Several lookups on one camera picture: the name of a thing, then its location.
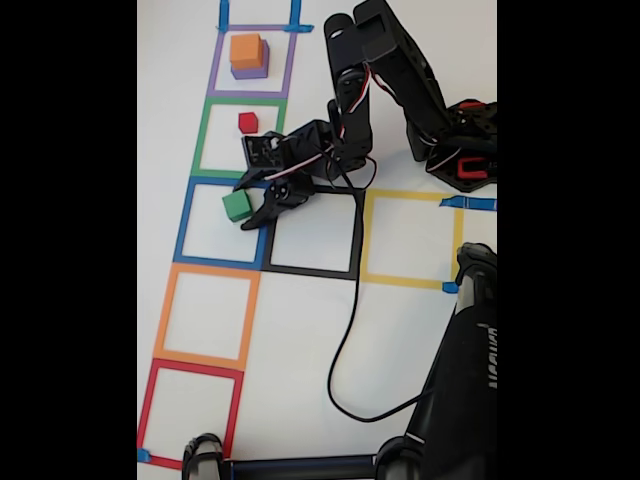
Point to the large purple cube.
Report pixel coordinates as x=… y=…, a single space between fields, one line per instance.
x=250 y=74

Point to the green cube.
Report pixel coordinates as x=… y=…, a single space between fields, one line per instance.
x=236 y=205

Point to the blue square frame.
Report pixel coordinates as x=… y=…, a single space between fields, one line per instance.
x=215 y=261

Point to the yellow square frame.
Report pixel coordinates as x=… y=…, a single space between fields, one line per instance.
x=400 y=280

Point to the black tripod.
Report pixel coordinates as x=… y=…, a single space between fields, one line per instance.
x=460 y=400

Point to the small blue tape piece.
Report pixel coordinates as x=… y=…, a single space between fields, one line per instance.
x=144 y=455
x=450 y=287

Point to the orange cube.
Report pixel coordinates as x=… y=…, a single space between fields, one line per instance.
x=245 y=50

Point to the orange square frame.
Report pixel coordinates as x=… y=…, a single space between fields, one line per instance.
x=200 y=358

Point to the purple square frame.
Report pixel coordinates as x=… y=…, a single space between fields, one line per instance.
x=245 y=94

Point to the black square frame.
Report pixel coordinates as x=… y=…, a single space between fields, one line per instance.
x=310 y=271

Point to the red square frame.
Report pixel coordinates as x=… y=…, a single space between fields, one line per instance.
x=195 y=369

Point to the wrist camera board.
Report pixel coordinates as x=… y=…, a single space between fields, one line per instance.
x=260 y=150

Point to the crumpled blue tape strip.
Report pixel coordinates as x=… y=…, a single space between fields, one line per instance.
x=302 y=28

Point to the small red cube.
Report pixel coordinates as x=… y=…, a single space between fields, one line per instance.
x=247 y=122

